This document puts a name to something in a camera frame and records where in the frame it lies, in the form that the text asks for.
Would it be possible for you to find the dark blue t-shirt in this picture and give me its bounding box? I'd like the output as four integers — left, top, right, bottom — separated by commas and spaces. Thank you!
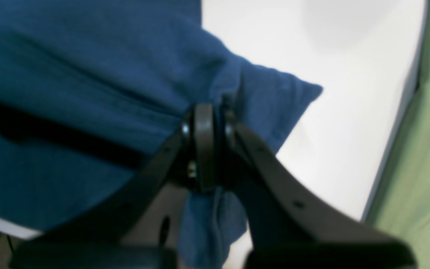
0, 0, 324, 269

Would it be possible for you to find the grey-green fabric curtain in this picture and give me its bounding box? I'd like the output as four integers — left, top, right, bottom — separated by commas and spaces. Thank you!
366, 1, 430, 269

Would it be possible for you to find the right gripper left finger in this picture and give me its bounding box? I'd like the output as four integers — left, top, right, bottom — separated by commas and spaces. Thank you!
10, 104, 215, 269

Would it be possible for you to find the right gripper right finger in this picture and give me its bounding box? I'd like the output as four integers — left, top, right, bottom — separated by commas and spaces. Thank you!
224, 109, 417, 269

